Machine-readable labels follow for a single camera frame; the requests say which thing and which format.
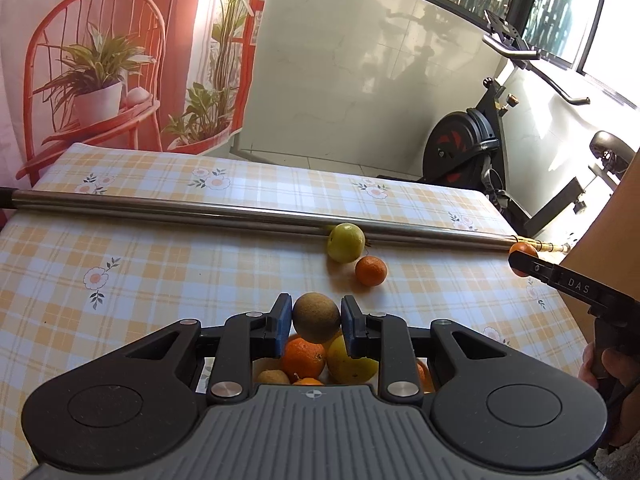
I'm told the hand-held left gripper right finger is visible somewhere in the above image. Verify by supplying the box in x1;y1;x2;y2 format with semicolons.
341;296;511;406

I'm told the brown round fruit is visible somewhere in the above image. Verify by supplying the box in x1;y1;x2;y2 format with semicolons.
292;292;342;345
255;369;292;387

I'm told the large yellow citrus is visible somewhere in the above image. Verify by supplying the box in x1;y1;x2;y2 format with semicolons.
326;335;380;386

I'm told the person's right hand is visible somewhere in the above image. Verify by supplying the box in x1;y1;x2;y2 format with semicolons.
577;340;640;411

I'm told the person's right forearm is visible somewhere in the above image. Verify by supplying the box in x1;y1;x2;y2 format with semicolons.
592;390;640;480

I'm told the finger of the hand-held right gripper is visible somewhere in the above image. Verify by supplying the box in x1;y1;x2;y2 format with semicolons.
507;251;563;291

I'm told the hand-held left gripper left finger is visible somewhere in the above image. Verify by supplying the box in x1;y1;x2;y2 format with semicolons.
125;293;293;406

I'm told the steel pole with gold end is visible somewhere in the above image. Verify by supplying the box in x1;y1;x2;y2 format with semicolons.
0;186;573;256

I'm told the large mandarin orange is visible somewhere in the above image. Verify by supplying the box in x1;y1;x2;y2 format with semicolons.
281;336;327;383

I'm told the plaid floral tablecloth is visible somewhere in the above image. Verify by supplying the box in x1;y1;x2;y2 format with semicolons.
0;142;591;466

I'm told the brown cardboard panel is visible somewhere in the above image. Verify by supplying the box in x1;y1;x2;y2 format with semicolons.
560;157;640;306

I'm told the yellow-green round fruit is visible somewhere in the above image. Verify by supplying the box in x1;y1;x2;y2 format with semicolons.
327;223;366;264

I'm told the printed backdrop cloth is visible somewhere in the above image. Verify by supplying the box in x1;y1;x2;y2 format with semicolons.
0;0;276;186

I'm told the black exercise bike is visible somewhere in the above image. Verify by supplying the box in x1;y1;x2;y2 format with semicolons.
377;9;640;241

